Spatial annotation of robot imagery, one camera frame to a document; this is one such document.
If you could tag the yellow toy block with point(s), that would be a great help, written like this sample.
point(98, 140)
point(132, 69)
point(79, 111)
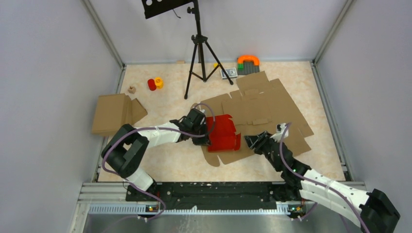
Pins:
point(159, 82)

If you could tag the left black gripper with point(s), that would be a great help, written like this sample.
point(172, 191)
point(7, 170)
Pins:
point(203, 141)

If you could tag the small wooden cube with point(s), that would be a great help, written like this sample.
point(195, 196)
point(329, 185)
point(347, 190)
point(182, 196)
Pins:
point(131, 89)

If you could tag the black camera tripod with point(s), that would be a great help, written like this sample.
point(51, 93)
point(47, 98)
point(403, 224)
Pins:
point(199, 41)

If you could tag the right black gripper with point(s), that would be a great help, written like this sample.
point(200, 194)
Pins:
point(258, 141)

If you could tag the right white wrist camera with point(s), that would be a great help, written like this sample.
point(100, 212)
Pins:
point(281, 132)

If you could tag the black perforated plate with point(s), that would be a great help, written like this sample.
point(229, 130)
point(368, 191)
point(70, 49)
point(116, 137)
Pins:
point(153, 8)

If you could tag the orange arch toy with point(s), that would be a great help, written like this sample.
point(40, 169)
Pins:
point(248, 58)

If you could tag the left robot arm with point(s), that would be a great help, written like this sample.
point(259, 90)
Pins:
point(125, 151)

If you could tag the playing card deck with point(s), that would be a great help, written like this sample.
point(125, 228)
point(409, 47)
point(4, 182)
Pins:
point(231, 72)

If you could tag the folded brown cardboard box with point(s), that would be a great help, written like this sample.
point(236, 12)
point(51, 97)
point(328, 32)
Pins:
point(113, 111)

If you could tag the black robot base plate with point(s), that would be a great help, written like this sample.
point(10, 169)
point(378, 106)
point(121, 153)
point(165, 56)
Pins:
point(219, 195)

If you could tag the red paper box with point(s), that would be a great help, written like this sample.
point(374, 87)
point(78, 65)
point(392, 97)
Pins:
point(224, 136)

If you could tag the red cylinder toy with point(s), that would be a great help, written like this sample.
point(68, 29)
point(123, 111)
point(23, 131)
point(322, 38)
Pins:
point(151, 84)

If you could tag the large flat cardboard sheet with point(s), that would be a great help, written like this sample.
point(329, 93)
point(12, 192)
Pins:
point(258, 105)

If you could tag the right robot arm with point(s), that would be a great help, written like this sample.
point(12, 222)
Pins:
point(372, 211)

